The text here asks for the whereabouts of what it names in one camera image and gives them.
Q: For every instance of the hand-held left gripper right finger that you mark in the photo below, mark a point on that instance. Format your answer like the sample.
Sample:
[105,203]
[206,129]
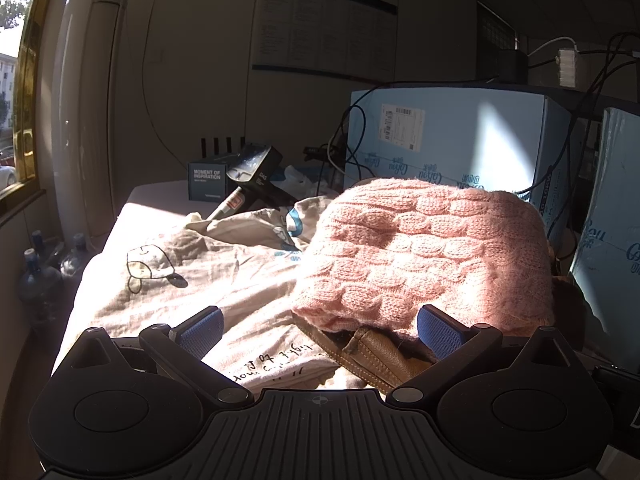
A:
[440,337]

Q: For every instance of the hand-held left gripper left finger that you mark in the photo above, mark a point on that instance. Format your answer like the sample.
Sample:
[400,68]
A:
[202,334]

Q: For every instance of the pink knitted sweater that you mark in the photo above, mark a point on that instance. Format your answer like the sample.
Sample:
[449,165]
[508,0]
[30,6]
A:
[425,255]

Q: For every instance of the black router with antennas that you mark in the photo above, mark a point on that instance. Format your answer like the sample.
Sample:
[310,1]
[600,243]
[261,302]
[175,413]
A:
[222,147]

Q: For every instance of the black box with white print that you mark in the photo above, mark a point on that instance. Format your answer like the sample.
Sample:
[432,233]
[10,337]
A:
[210,180]

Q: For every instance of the white plastic bag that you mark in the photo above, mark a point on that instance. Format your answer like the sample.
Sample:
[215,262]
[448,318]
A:
[300,180]

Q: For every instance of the cartoon printed blanket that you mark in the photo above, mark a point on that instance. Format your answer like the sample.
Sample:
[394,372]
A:
[200,270]

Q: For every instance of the brown leather bag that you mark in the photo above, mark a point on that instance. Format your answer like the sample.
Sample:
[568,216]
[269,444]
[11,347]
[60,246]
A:
[375,360]

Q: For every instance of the pink mattress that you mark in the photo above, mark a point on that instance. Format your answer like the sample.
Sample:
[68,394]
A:
[150,195]

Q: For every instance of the clear plastic water bottle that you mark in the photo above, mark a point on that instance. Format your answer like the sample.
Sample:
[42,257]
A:
[77,260]

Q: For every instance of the large blue water jug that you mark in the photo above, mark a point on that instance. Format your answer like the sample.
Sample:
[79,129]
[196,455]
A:
[40,285]

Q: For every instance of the white standing air conditioner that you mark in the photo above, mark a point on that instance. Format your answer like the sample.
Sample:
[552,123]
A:
[90,110]

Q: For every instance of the light blue cardboard box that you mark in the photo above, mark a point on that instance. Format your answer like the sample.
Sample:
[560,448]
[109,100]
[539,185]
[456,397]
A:
[610,240]
[450,135]

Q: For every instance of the gold framed window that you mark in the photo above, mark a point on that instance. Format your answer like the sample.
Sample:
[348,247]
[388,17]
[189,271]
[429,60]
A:
[15,85]

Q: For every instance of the black power adapter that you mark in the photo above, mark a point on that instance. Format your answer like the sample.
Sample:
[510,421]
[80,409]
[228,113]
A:
[513,62]

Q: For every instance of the white power adapter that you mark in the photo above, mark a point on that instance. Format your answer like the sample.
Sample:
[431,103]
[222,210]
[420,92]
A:
[568,67]

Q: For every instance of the wall poster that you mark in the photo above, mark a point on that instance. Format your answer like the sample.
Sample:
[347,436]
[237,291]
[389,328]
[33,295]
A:
[325,25]

